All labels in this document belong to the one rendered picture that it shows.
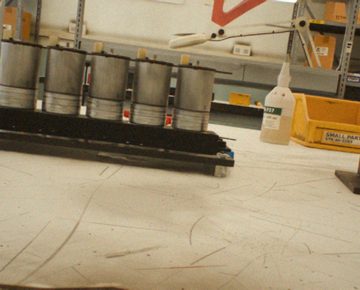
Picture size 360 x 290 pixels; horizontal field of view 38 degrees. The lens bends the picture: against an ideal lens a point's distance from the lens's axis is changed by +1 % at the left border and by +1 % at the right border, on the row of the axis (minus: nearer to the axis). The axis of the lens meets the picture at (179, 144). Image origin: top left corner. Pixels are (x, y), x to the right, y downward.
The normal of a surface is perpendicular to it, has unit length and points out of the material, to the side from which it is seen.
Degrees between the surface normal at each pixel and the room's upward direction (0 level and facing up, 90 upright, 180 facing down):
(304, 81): 90
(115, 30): 90
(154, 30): 90
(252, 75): 90
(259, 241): 0
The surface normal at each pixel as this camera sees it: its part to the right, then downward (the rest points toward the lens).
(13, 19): -0.18, 0.09
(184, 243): 0.13, -0.99
